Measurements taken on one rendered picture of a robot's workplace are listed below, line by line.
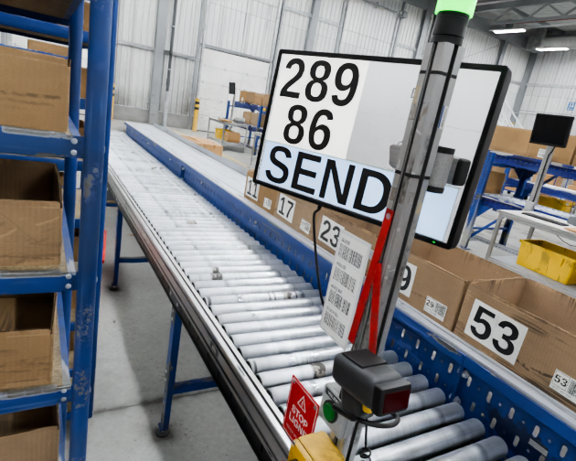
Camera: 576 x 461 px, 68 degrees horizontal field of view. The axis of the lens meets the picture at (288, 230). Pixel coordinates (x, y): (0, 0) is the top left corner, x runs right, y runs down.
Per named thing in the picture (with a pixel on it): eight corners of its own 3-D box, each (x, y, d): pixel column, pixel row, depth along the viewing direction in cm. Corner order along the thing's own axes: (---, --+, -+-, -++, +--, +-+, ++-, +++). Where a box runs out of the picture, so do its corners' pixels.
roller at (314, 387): (262, 385, 108) (269, 403, 105) (410, 357, 134) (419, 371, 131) (256, 395, 111) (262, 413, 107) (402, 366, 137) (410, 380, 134)
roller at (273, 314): (212, 333, 139) (208, 323, 142) (340, 319, 165) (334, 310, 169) (215, 322, 137) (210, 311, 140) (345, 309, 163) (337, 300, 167)
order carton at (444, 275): (367, 278, 160) (377, 235, 155) (422, 275, 175) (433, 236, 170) (449, 333, 127) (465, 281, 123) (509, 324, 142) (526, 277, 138)
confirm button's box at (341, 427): (314, 414, 77) (322, 382, 75) (328, 411, 79) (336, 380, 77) (336, 442, 71) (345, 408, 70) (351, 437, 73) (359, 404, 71)
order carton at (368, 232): (312, 242, 192) (319, 206, 187) (362, 242, 207) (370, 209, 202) (367, 278, 159) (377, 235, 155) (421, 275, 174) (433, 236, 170)
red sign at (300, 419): (281, 426, 91) (292, 374, 87) (284, 425, 91) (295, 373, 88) (322, 487, 78) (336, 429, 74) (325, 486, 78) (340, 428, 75)
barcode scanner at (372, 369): (371, 455, 59) (382, 384, 58) (323, 408, 69) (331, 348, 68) (406, 444, 63) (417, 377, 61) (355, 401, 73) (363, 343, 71)
